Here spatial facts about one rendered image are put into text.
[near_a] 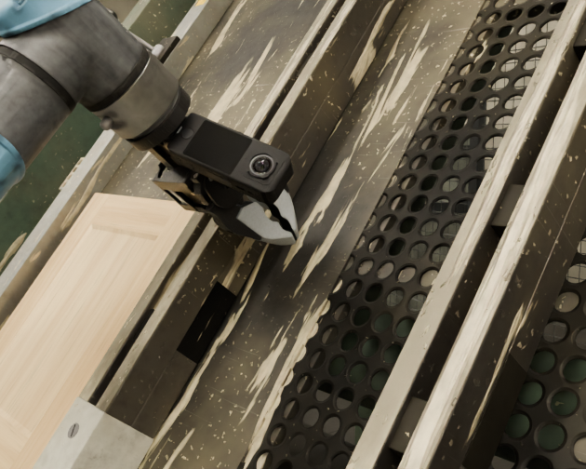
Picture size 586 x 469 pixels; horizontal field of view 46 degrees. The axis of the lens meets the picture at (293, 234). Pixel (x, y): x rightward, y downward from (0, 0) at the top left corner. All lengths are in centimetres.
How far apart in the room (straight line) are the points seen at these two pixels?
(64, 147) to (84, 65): 85
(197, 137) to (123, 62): 9
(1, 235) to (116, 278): 48
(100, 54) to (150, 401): 35
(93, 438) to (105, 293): 29
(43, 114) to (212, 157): 15
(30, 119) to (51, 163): 85
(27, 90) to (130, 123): 10
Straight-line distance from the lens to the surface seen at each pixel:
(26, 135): 59
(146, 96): 62
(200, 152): 64
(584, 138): 59
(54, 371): 96
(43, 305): 109
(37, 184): 142
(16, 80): 59
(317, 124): 85
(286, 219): 73
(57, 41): 59
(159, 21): 157
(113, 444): 74
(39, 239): 118
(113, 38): 61
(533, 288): 54
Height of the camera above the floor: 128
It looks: 7 degrees down
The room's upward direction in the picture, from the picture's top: straight up
